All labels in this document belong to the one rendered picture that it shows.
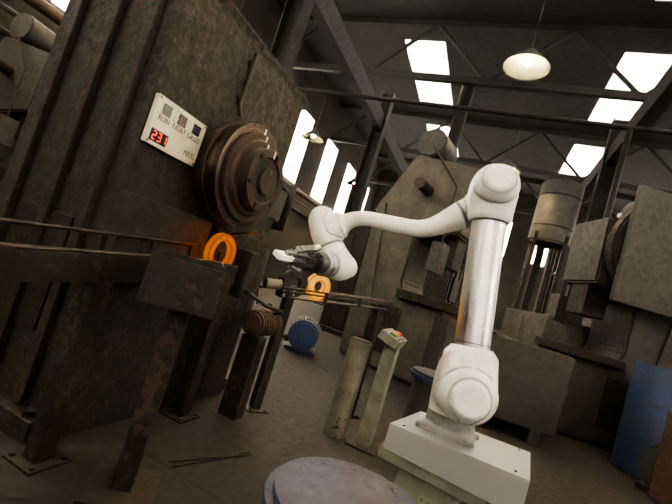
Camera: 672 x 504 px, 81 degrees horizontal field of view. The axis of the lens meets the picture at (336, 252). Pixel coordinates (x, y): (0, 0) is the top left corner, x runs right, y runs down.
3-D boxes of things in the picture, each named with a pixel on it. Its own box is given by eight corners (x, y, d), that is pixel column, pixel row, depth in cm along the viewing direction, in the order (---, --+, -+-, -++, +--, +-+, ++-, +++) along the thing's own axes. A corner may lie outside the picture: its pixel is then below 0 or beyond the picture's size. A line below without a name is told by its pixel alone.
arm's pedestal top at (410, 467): (494, 476, 135) (497, 464, 135) (482, 512, 107) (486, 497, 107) (406, 434, 150) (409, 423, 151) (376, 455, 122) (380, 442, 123)
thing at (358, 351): (319, 432, 207) (348, 336, 211) (327, 426, 219) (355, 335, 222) (340, 442, 203) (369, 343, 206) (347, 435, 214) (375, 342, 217)
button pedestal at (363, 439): (342, 444, 200) (377, 327, 204) (356, 432, 223) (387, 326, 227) (371, 458, 195) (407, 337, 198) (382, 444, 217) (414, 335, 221)
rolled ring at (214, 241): (241, 238, 185) (235, 236, 187) (216, 230, 168) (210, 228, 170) (228, 276, 184) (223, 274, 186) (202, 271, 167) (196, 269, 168)
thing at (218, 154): (188, 210, 157) (224, 100, 160) (250, 234, 201) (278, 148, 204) (200, 214, 155) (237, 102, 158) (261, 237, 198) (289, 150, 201)
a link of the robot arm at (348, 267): (321, 284, 140) (310, 251, 144) (343, 286, 153) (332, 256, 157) (346, 271, 135) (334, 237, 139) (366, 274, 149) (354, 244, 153)
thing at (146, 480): (62, 516, 103) (152, 251, 107) (97, 462, 128) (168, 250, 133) (144, 527, 107) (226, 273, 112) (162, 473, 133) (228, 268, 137)
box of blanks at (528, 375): (423, 408, 318) (449, 315, 322) (412, 384, 400) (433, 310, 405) (552, 452, 306) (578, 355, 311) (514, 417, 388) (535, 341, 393)
